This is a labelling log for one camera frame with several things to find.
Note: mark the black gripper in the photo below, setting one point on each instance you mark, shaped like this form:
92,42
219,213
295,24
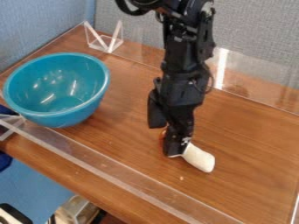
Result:
178,92

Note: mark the clear acrylic barrier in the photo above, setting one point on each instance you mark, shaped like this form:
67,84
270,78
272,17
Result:
256,79
156,193

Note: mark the blue plastic bowl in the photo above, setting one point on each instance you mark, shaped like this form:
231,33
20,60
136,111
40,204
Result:
56,89

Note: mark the clear acrylic corner bracket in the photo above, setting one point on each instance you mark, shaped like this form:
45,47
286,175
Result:
103,42

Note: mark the black and white floor object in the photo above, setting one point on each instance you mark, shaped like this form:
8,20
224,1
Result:
12,216

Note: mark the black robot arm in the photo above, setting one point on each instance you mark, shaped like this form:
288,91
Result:
186,18

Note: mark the grey metal table leg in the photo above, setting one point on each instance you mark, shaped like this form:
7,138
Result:
75,211

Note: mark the brown and white toy mushroom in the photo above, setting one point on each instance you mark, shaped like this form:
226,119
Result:
196,157

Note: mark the clear acrylic back barrier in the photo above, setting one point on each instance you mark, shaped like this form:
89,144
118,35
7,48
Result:
256,79

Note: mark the clear acrylic front barrier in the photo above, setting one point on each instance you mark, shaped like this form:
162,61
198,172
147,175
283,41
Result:
156,193

